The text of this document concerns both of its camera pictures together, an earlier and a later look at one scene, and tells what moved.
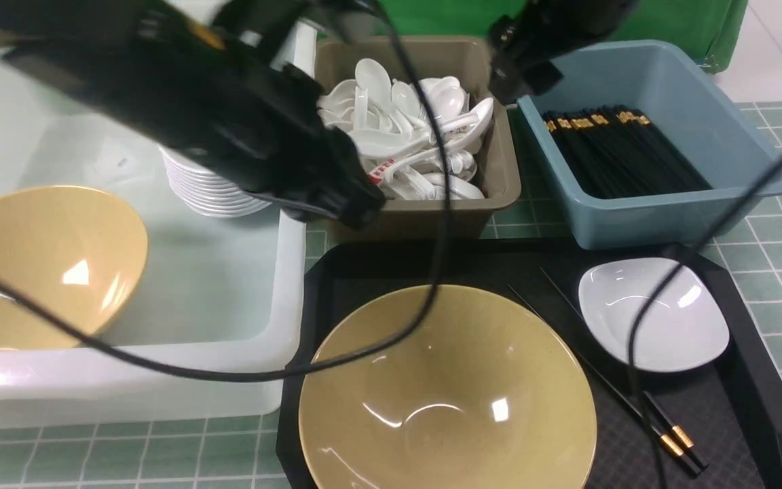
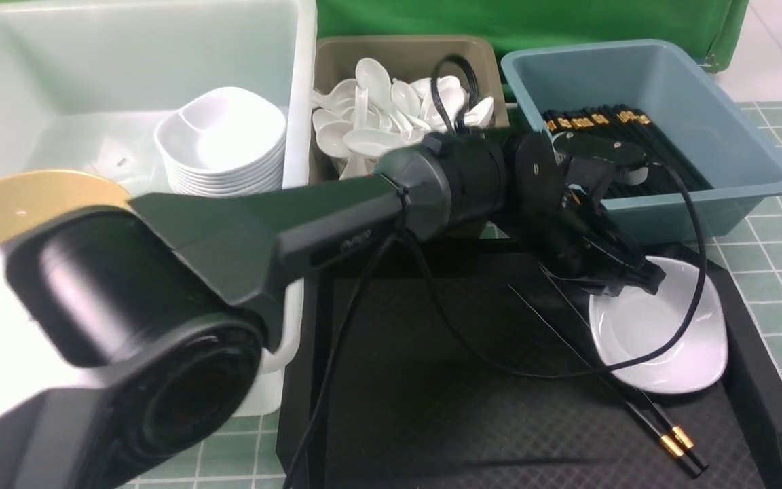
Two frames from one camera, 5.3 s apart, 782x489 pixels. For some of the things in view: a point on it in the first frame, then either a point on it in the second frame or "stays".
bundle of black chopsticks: [615, 151] stays
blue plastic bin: [643, 149] stays
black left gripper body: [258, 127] → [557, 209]
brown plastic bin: [464, 58] stays
